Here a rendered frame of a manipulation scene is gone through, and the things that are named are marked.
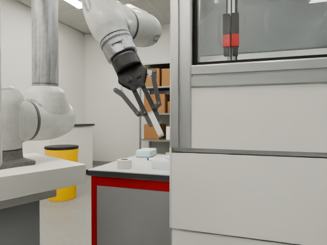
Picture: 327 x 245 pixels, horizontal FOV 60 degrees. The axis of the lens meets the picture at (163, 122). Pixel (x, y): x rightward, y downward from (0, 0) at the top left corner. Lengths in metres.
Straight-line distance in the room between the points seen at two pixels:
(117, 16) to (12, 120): 0.50
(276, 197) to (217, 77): 0.22
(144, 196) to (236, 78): 0.89
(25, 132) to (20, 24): 4.17
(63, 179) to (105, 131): 5.01
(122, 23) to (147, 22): 0.13
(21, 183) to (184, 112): 0.62
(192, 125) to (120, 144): 5.40
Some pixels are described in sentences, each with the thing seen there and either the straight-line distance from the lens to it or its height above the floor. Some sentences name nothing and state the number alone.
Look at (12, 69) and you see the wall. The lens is 4.93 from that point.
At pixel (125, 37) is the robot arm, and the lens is 0.78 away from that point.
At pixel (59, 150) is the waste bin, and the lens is 3.59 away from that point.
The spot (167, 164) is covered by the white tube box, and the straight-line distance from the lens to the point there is 1.30.
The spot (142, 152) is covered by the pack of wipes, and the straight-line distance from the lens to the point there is 1.73.
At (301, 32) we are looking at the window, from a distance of 0.52.
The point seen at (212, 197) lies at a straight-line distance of 0.51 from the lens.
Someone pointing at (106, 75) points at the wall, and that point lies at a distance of 6.07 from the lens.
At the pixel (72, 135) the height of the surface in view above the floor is 0.72.
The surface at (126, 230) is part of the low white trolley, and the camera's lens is 1.37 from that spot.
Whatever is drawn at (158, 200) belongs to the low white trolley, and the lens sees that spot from 1.27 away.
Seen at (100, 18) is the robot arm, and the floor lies 1.26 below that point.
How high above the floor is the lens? 1.00
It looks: 1 degrees down
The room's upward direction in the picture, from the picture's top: straight up
